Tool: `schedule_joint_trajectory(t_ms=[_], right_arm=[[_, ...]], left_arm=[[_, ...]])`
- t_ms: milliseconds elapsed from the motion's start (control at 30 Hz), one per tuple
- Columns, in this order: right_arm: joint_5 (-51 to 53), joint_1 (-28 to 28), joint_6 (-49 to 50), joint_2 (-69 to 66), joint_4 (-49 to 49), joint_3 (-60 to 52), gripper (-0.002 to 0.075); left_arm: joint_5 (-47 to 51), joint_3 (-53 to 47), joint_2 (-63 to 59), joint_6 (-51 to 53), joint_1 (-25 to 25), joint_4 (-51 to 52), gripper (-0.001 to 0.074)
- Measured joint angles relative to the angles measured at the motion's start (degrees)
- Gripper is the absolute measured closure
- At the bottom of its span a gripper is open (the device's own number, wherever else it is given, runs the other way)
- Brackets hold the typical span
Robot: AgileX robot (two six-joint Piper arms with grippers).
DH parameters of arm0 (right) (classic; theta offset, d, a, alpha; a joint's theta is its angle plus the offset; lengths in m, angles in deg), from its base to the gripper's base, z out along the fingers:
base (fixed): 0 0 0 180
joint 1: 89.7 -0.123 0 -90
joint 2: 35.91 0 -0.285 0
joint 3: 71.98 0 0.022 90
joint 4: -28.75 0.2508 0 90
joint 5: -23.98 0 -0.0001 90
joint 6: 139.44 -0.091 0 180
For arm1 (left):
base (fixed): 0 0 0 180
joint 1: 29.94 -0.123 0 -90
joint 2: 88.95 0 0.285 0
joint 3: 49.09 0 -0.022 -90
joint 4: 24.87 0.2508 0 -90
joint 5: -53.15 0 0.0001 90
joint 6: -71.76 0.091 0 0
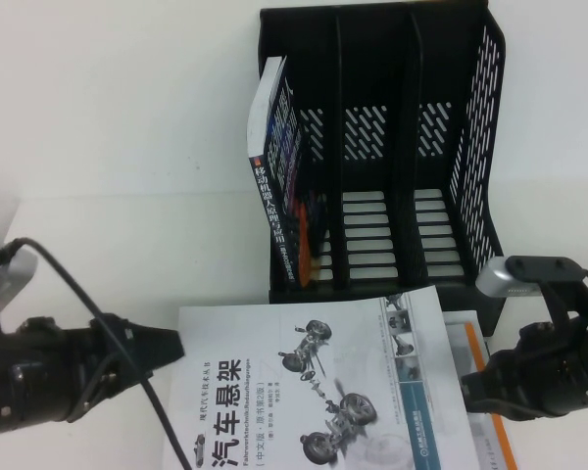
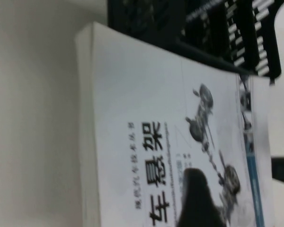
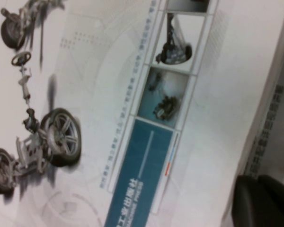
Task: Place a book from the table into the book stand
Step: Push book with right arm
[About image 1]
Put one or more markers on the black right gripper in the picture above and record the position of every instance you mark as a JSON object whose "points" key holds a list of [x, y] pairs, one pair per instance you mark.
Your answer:
{"points": [[563, 377]]}

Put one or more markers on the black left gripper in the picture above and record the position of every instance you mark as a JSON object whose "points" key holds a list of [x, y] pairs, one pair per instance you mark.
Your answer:
{"points": [[73, 372]]}

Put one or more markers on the white car suspension book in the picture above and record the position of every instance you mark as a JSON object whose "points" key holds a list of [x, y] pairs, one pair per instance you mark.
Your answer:
{"points": [[255, 372]]}

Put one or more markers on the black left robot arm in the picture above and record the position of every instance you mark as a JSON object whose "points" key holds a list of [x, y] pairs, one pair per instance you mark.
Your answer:
{"points": [[2, 396]]}

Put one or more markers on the white ROS2 book orange border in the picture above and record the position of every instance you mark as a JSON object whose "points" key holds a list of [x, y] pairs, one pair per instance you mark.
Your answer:
{"points": [[475, 372]]}

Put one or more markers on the black plastic book stand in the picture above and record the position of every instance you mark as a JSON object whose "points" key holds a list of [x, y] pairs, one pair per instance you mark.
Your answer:
{"points": [[372, 294]]}

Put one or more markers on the dark blue robotics book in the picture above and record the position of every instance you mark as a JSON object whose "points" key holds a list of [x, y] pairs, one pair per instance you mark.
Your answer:
{"points": [[267, 205]]}

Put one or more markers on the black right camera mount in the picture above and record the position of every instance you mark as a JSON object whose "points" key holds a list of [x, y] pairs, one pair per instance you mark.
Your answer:
{"points": [[568, 308]]}

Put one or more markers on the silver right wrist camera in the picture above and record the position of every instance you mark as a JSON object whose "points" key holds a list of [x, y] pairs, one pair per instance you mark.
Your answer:
{"points": [[519, 276]]}

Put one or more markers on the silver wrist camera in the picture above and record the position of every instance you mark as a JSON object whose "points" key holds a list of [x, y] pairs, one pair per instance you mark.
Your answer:
{"points": [[519, 276], [18, 279]]}

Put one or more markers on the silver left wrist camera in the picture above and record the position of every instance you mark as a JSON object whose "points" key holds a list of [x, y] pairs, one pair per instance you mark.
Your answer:
{"points": [[18, 279]]}

